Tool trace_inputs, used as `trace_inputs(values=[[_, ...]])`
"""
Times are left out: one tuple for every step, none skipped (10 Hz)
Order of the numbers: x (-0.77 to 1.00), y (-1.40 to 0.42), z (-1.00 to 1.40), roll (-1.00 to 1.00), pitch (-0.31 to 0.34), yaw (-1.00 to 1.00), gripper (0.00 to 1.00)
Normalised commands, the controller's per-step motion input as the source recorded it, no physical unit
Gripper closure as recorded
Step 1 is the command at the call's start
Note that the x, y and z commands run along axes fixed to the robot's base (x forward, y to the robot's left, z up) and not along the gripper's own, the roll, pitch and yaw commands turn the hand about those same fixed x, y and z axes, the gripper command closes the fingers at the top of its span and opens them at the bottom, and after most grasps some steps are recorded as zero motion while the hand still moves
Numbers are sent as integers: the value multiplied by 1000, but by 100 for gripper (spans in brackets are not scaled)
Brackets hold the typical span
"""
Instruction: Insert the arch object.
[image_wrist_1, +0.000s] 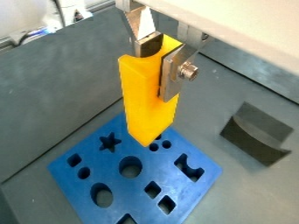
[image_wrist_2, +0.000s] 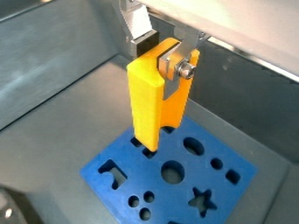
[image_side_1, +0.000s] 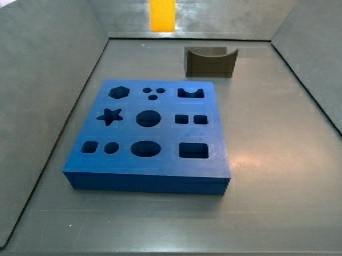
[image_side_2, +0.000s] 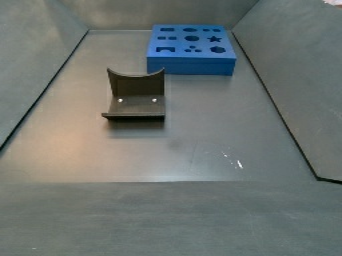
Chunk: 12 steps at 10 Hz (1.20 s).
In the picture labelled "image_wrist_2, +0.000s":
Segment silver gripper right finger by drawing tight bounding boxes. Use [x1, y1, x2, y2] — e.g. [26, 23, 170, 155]
[157, 25, 209, 100]

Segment blue shape sorter board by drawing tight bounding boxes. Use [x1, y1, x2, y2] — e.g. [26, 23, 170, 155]
[79, 117, 257, 224]

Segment yellow arch block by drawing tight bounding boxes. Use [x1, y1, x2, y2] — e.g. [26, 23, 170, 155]
[125, 38, 200, 151]

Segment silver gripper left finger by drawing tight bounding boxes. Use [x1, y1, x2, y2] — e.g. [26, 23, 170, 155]
[111, 0, 158, 58]

